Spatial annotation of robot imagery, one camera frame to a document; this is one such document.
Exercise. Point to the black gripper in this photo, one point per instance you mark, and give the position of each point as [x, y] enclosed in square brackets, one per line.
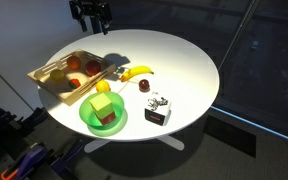
[90, 10]

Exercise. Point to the red apple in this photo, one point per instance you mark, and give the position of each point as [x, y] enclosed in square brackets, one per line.
[93, 67]

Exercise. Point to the light wooden slatted crate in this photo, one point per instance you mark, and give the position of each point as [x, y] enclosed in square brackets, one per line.
[64, 91]

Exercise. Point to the orange fruit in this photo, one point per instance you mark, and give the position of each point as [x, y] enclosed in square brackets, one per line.
[73, 62]

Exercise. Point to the small red strawberry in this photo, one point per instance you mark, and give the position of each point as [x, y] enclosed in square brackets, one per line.
[74, 83]

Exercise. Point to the small yellow-orange fruit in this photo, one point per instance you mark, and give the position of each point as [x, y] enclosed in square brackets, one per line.
[103, 86]

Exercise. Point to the yellow lemon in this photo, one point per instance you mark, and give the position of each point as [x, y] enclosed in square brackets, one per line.
[57, 75]

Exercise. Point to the yellow banana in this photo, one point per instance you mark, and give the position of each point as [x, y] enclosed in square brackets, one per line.
[135, 72]

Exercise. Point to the dark red plum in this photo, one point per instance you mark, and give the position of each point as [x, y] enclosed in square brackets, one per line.
[144, 85]

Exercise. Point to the yellow-green cube block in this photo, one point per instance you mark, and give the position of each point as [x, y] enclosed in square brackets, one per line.
[101, 105]

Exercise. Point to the green translucent bowl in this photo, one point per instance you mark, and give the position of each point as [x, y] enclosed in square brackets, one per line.
[85, 115]

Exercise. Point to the brown block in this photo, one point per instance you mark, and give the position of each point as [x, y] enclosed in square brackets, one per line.
[108, 118]

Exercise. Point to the white patterned cube box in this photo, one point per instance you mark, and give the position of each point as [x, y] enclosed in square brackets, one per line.
[157, 110]

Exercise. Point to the purple black clamp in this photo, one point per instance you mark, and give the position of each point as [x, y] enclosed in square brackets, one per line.
[67, 156]

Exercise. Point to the metal window mullion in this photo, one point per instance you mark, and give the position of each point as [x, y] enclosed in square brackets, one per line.
[239, 33]

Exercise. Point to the purple clamp orange tip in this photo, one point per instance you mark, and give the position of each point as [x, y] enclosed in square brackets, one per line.
[27, 161]

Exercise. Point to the white table pedestal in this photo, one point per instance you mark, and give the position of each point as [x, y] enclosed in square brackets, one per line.
[170, 141]

